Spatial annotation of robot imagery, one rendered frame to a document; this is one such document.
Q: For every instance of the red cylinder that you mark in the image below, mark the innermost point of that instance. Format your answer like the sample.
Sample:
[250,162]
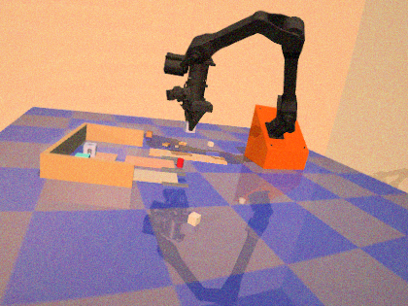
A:
[180,162]

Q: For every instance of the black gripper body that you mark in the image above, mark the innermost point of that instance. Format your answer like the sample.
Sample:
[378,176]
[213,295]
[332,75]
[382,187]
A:
[197,102]

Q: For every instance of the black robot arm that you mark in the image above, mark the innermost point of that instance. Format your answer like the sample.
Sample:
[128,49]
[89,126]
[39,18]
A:
[280,29]

